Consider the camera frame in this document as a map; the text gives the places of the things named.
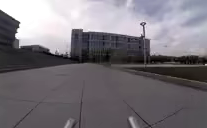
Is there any grey glass-fronted building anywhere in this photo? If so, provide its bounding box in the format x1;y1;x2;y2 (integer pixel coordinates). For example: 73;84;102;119
70;28;151;64

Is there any distant row of trees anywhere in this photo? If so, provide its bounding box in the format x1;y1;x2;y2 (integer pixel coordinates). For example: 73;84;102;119
150;54;207;66

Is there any tall lamp pole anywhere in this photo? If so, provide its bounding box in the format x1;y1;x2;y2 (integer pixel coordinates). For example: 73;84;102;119
139;21;148;68

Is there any robot's own part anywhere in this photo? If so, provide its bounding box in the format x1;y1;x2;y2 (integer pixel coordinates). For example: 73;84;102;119
127;115;141;128
63;117;78;128

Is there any dark sloped stepped embankment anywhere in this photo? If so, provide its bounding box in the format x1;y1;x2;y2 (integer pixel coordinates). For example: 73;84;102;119
0;48;79;75

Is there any pale stone kerb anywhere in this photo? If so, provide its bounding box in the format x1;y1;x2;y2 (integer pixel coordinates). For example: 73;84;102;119
104;63;207;94

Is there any grey paved slab ground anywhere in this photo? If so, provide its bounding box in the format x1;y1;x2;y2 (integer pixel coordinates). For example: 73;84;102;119
0;63;207;128

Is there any low flat building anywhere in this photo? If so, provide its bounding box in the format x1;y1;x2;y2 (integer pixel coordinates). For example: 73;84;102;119
20;44;51;54

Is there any dark tall building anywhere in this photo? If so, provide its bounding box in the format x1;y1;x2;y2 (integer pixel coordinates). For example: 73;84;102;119
0;3;21;51

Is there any dark grass strip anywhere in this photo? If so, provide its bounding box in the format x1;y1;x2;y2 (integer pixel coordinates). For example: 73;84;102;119
130;65;207;85

